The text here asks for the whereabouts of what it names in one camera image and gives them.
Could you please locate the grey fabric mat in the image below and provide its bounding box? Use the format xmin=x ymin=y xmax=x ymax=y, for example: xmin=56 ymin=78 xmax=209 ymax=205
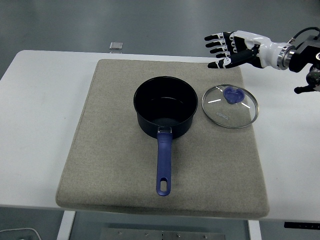
xmin=54 ymin=58 xmax=271 ymax=218

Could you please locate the black bar under table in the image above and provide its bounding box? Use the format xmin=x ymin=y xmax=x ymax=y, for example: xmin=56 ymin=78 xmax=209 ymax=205
xmin=283 ymin=221 xmax=320 ymax=230

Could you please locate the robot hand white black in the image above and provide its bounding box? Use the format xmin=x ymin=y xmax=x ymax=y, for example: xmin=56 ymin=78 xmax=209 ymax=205
xmin=204 ymin=30 xmax=283 ymax=70

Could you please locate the white table leg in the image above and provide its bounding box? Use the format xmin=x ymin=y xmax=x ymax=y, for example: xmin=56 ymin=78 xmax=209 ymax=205
xmin=55 ymin=210 xmax=76 ymax=240
xmin=247 ymin=220 xmax=262 ymax=240

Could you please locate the grey metal plate with screws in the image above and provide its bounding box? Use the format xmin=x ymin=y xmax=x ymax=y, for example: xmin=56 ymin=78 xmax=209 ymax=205
xmin=99 ymin=227 xmax=227 ymax=240

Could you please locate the glass lid with blue knob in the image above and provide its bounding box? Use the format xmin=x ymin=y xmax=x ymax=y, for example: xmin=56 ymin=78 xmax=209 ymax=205
xmin=201 ymin=83 xmax=260 ymax=130

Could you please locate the dark pot with blue handle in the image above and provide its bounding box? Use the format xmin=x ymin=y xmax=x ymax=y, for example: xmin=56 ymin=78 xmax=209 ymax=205
xmin=133 ymin=75 xmax=199 ymax=197

